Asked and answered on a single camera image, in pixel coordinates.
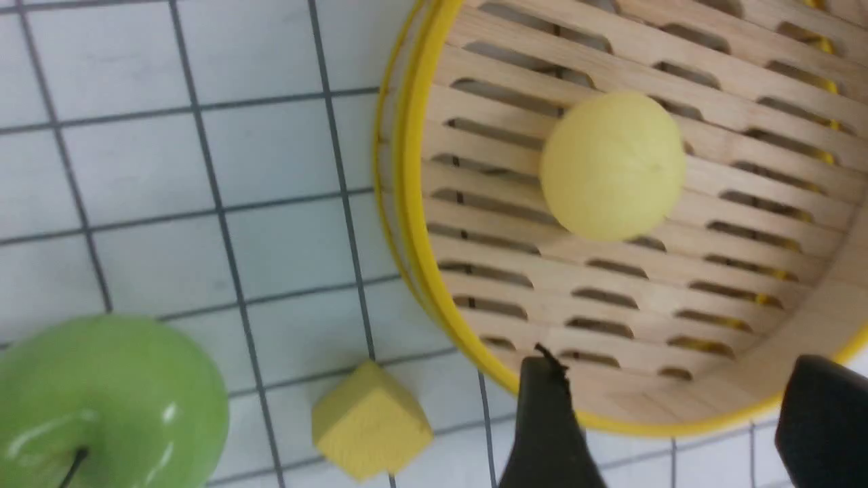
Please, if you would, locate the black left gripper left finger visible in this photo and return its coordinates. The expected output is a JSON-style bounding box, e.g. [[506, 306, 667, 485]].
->
[[499, 345, 606, 487]]

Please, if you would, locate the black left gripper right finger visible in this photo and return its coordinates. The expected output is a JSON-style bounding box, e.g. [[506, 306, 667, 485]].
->
[[775, 354, 867, 487]]

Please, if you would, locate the yellow bun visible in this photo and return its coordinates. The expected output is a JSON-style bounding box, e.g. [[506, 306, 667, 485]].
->
[[538, 91, 686, 242]]

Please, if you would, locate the yellow bamboo steamer tray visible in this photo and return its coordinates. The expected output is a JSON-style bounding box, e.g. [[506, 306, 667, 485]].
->
[[373, 1, 866, 436]]

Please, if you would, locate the yellow cube block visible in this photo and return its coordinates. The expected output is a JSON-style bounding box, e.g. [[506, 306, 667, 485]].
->
[[312, 361, 434, 483]]

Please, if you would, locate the white grid tablecloth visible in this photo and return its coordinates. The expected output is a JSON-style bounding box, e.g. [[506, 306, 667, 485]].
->
[[0, 0, 868, 488]]

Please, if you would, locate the green apple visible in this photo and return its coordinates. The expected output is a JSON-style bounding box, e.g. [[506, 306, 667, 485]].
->
[[1, 314, 229, 487]]

